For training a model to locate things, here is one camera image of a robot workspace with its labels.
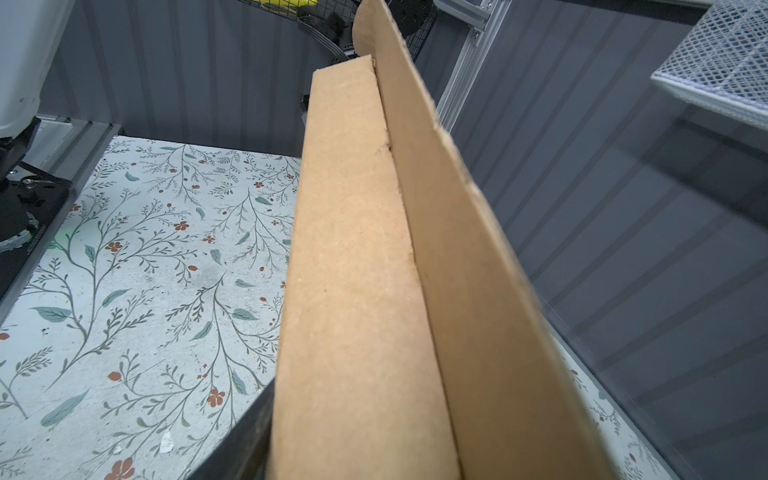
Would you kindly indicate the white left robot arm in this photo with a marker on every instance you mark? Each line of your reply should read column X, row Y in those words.
column 30, row 35

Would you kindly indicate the white wire mesh basket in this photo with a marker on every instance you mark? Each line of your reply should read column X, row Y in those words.
column 721, row 64

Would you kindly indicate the brown cardboard box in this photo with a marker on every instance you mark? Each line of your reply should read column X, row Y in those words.
column 412, row 345

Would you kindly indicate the aluminium enclosure frame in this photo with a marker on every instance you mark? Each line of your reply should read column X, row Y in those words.
column 485, row 21

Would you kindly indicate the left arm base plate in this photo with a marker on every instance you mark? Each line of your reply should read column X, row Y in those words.
column 31, row 199

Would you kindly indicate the yellow marker pen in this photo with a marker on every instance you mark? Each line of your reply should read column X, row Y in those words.
column 289, row 4

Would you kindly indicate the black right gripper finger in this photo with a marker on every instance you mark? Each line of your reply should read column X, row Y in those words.
column 243, row 453

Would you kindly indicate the black wire mesh basket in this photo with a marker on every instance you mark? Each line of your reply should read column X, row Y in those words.
column 330, row 23

